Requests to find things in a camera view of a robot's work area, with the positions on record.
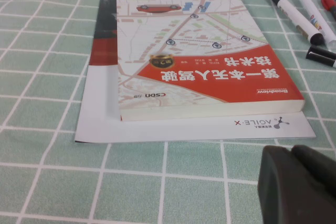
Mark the red white map-cover book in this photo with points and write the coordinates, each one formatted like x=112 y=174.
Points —
x=210 y=77

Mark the red and black pen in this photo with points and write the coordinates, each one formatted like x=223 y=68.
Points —
x=328 y=1

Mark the red white map book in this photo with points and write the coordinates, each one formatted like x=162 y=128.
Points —
x=99 y=125

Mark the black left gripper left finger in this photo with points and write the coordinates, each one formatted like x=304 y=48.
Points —
x=288 y=195

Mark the all-white pen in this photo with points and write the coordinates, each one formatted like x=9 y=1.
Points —
x=312 y=14

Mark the black-capped white marker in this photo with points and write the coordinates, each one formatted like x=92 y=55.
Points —
x=291 y=11

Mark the white marker with printed barcode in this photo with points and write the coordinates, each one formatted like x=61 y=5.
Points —
x=319 y=54

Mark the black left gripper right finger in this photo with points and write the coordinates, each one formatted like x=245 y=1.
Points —
x=317 y=161

